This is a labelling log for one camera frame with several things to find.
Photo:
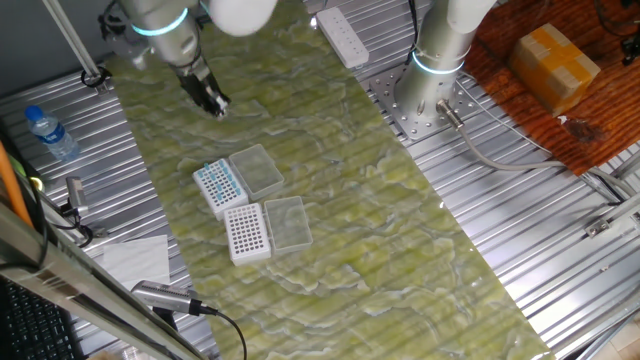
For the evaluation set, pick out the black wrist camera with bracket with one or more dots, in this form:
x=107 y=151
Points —
x=114 y=22

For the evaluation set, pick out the clear water bottle blue cap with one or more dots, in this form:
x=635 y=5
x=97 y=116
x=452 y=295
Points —
x=55 y=137

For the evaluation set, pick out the small silver side camera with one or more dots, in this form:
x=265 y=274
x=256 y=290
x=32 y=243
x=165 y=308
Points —
x=76 y=192

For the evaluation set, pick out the cardboard box with yellow tape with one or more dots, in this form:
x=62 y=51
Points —
x=550 y=70

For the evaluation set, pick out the clear plastic box lid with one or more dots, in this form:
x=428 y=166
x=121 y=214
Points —
x=288 y=225
x=256 y=172

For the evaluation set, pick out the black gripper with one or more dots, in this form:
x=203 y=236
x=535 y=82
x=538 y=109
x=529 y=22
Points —
x=196 y=82

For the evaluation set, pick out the white pipette tip rack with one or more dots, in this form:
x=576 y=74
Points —
x=207 y=192
x=247 y=235

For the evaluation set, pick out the reddish brown wooden table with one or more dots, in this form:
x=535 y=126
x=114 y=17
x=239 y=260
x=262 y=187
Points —
x=615 y=125

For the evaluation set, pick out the aluminium profile with bracket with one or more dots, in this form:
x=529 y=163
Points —
x=597 y=227

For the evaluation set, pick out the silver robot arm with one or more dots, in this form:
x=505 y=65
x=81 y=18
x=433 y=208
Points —
x=435 y=90

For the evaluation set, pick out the white paper sheet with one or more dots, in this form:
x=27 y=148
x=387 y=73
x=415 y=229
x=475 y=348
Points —
x=135 y=260

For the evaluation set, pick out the large silver camera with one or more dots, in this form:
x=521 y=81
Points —
x=160 y=296

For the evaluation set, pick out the green marble pattern mat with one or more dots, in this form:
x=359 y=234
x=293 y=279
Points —
x=375 y=250

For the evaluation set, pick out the black clamp tool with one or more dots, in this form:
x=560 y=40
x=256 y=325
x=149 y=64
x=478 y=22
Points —
x=80 y=230

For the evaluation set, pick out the aluminium pole with black clamp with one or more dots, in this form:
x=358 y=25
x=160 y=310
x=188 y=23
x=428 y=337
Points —
x=73 y=40

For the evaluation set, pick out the aluminium frame beam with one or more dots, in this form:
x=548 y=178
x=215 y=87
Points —
x=60 y=277

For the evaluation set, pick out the black keyboard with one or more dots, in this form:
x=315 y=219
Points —
x=35 y=330

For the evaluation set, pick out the white power strip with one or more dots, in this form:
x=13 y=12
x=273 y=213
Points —
x=345 y=40

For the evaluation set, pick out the orange tube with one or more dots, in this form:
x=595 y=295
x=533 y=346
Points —
x=13 y=187

